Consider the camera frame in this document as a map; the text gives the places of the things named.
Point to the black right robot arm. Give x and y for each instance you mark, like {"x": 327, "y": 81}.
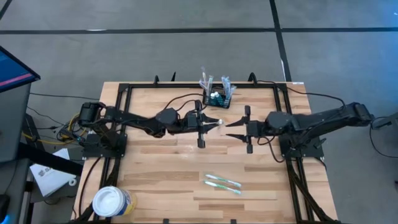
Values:
{"x": 326, "y": 116}

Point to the teal mouthwash bottle white cap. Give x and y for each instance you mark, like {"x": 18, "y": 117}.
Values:
{"x": 217, "y": 94}
{"x": 212, "y": 95}

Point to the grey metal cabinet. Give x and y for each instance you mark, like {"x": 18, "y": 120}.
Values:
{"x": 12, "y": 124}

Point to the white paper booklet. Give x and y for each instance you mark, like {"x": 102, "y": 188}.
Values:
{"x": 49, "y": 177}

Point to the blue toothbrush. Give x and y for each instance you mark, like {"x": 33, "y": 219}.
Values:
{"x": 226, "y": 81}
{"x": 223, "y": 82}
{"x": 233, "y": 90}
{"x": 230, "y": 88}

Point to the grey stand foot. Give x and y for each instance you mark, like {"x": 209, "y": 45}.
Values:
{"x": 385, "y": 123}

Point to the black support beam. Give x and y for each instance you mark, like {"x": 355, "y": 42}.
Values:
{"x": 46, "y": 158}

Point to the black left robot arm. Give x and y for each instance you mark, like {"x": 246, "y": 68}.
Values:
{"x": 130, "y": 119}

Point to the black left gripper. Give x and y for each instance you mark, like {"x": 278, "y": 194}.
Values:
{"x": 200, "y": 140}

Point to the small white tape roll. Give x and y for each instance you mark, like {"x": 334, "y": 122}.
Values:
{"x": 69, "y": 181}

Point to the large black monitor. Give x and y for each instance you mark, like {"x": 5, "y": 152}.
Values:
{"x": 12, "y": 71}

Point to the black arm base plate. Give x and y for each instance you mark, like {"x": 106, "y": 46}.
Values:
{"x": 93, "y": 152}
{"x": 311, "y": 152}

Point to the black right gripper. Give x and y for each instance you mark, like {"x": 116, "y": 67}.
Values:
{"x": 258, "y": 129}

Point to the white lidded yellow wipes canister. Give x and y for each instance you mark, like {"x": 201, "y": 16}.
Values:
{"x": 109, "y": 200}

